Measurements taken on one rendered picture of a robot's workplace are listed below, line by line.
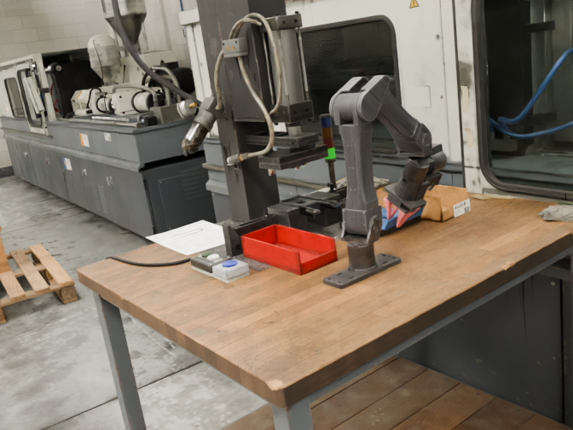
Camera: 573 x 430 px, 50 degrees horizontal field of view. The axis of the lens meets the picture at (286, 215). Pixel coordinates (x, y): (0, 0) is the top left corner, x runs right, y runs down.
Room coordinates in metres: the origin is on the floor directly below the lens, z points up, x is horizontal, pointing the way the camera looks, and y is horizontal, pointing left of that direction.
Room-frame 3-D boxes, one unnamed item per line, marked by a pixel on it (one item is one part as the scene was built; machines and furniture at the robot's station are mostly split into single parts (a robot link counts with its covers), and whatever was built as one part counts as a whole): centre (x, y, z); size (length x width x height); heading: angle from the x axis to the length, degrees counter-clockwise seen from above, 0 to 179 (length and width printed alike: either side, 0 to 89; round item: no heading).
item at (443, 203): (1.79, -0.41, 0.93); 0.25 x 0.13 x 0.08; 36
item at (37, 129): (7.20, 2.71, 1.21); 0.86 x 0.10 x 0.79; 32
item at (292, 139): (1.83, 0.00, 1.22); 0.26 x 0.18 x 0.30; 36
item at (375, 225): (1.37, -0.16, 1.00); 0.09 x 0.06 x 0.06; 43
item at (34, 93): (6.78, 2.44, 1.27); 0.23 x 0.18 x 0.38; 122
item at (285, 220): (1.78, -0.06, 0.94); 0.20 x 0.10 x 0.07; 126
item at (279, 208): (1.78, -0.06, 0.98); 0.20 x 0.10 x 0.01; 126
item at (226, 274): (1.46, 0.16, 0.90); 0.07 x 0.07 x 0.06; 36
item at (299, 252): (1.53, 0.01, 0.93); 0.25 x 0.12 x 0.06; 36
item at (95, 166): (7.20, 2.09, 0.49); 5.51 x 1.02 x 0.97; 32
